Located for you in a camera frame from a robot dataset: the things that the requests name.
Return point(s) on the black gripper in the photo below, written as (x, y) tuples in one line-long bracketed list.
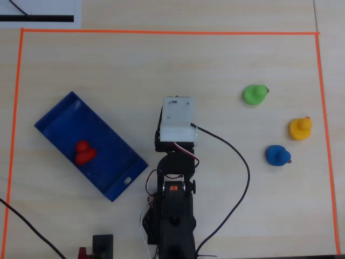
[(158, 136)]

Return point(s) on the red rubber duck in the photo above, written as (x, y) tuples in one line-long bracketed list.
[(85, 156)]

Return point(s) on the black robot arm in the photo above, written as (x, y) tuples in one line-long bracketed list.
[(175, 215)]

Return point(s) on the blue plastic box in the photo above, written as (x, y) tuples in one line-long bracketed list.
[(107, 162)]

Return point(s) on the green rubber duck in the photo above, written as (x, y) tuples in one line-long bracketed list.
[(253, 95)]

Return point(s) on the blue rubber duck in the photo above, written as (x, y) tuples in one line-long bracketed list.
[(277, 156)]

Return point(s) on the yellow rubber duck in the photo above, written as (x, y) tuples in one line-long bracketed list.
[(299, 130)]

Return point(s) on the orange tape strip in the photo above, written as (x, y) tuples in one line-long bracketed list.
[(326, 135), (161, 31), (13, 135)]

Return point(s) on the black bar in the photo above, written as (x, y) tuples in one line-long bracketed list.
[(37, 18)]

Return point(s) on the white paper sheet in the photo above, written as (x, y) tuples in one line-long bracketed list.
[(40, 6)]

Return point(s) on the white camera housing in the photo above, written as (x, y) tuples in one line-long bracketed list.
[(178, 118)]

